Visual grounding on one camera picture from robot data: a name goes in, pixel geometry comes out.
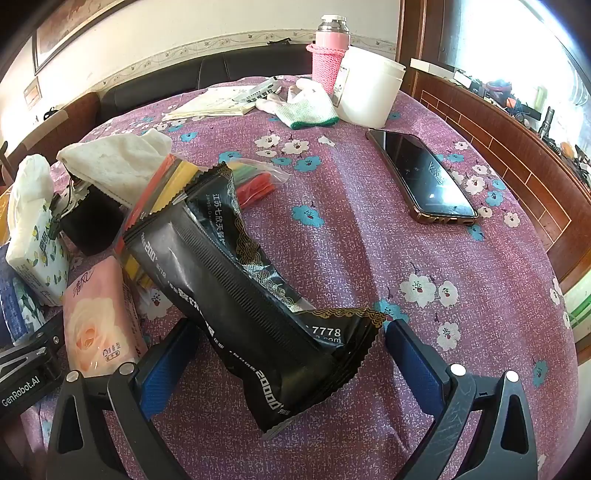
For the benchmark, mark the black foil packet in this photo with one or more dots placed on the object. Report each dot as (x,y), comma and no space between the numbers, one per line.
(221,295)

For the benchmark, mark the small wall frame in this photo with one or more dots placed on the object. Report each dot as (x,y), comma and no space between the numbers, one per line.
(32,94)

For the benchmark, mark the white glove with green cuff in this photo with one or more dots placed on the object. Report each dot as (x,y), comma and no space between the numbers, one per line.
(304,108)

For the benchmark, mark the white plastic tub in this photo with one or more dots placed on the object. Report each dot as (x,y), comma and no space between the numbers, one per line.
(369,87)

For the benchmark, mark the white printed tube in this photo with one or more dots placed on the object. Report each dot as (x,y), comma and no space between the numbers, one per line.
(258,90)

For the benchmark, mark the blue packet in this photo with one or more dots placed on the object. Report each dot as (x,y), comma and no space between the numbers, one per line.
(18,304)

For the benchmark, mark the white mat in bag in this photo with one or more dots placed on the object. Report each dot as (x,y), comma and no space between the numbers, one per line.
(212,101)

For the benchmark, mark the framed wall picture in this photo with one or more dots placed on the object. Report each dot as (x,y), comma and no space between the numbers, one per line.
(78,32)

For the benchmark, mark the white flat box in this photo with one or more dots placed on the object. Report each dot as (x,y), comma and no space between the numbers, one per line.
(434,67)

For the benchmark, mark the pink bottle with knit sleeve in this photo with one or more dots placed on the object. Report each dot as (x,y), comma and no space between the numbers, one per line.
(328,55)

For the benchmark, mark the zip bag of coloured strips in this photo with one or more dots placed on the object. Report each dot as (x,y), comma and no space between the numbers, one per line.
(251,180)

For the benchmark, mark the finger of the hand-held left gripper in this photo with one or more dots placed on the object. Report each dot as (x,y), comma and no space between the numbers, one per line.
(46,341)

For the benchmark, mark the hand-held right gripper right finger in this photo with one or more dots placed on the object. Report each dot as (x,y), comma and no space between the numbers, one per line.
(415,364)

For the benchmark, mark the lemon print tissue pack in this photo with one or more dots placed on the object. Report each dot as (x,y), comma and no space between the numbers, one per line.
(34,244)

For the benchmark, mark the black sofa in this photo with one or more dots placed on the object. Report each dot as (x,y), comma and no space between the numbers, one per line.
(194,74)

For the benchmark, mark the black cup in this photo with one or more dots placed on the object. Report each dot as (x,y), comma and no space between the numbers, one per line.
(92,226)

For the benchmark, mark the purple floral tablecloth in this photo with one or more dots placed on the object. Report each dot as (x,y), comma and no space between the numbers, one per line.
(369,258)

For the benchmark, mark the black smartphone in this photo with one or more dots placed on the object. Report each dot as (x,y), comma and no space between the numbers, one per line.
(422,175)

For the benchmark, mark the pink rose tissue pack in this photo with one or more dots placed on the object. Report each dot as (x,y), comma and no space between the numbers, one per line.
(97,318)

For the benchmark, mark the white cloth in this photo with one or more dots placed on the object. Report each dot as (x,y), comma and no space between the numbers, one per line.
(115,161)

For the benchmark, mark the black flashlight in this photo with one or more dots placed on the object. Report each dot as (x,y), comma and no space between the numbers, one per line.
(547,121)

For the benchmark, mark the wooden sideboard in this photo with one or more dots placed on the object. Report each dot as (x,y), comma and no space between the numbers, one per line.
(517,152)

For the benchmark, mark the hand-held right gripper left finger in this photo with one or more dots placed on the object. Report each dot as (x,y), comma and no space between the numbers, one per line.
(159,371)

